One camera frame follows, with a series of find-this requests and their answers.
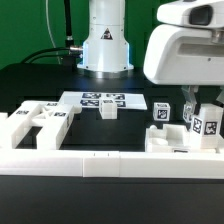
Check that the white chair seat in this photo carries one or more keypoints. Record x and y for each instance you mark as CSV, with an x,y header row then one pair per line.
x,y
177,139

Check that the white tagged nut cube left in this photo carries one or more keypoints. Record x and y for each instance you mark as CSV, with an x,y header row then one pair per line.
x,y
161,111

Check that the white chair back frame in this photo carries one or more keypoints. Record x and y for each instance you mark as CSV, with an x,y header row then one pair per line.
x,y
53,119

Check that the white tagged nut cube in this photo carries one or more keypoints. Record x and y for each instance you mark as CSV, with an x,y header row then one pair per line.
x,y
161,111
187,116

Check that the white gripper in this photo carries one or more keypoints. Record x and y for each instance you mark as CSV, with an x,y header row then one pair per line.
x,y
187,48

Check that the white tagged nut cube right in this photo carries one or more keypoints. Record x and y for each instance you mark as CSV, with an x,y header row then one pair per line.
x,y
187,116

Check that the white U-shaped obstacle fence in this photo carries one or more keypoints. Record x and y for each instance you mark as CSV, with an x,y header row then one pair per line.
x,y
26,159

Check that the white base tag sheet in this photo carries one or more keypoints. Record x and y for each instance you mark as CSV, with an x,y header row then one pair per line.
x,y
92,99

